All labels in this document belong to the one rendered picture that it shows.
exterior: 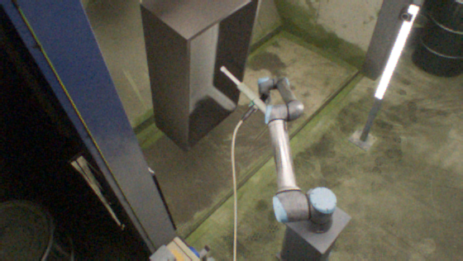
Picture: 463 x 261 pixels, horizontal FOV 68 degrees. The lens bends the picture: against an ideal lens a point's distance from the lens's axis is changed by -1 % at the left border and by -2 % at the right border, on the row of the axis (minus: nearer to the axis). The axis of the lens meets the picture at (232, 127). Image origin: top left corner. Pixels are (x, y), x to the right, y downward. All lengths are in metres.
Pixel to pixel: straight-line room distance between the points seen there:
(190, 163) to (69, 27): 2.29
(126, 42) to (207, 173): 1.39
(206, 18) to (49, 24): 1.00
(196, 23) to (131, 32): 1.64
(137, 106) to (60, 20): 2.42
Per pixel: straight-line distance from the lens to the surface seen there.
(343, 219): 2.30
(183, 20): 1.86
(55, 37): 1.07
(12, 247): 2.30
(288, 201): 2.00
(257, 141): 3.29
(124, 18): 3.43
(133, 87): 3.39
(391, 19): 3.69
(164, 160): 3.25
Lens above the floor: 2.66
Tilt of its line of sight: 50 degrees down
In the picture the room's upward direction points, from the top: 4 degrees counter-clockwise
